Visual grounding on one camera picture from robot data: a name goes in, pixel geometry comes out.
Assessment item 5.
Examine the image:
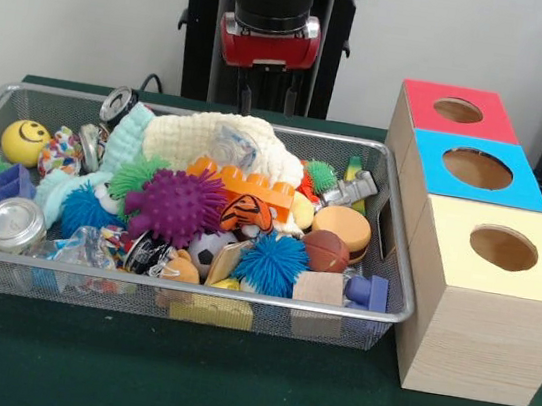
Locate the wooden box with three holes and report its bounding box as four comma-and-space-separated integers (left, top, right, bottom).
351, 76, 542, 406

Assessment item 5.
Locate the clear plastic packet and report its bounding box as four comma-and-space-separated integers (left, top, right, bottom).
206, 122, 264, 174

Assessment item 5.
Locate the toy hamburger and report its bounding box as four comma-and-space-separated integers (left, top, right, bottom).
306, 201, 377, 268

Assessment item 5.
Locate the orange toy building block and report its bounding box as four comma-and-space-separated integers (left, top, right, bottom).
182, 154, 301, 225

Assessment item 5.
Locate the blue spiky ball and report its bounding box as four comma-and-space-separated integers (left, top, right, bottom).
228, 227, 316, 302

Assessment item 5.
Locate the silver metal can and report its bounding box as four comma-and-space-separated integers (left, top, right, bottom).
0, 194, 52, 259

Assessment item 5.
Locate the dark green table cloth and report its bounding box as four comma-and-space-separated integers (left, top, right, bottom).
0, 71, 542, 406

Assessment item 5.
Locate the small brown basketball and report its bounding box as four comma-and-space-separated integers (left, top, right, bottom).
298, 226, 355, 277

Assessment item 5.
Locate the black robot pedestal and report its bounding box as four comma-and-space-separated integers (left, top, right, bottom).
158, 0, 383, 126

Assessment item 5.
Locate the green spiky ball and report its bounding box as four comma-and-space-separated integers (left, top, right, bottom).
108, 149, 172, 207

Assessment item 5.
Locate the cream knitted cloth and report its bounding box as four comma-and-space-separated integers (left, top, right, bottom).
140, 100, 313, 190

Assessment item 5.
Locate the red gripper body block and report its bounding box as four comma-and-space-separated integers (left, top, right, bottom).
216, 7, 325, 79

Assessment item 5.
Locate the purple toy block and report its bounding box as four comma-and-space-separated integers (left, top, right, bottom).
342, 270, 392, 315

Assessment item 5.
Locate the black cable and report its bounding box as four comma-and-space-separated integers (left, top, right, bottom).
139, 71, 169, 98

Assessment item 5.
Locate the shallow clear mesh bin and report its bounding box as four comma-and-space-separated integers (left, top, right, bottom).
0, 79, 439, 357

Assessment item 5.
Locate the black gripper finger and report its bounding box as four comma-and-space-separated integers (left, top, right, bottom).
234, 66, 262, 118
281, 67, 304, 119

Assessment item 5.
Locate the yellow smiley face ball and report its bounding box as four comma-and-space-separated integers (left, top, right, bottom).
0, 116, 54, 170

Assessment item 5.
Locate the purple spiky ball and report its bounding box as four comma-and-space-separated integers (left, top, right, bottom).
119, 158, 235, 255

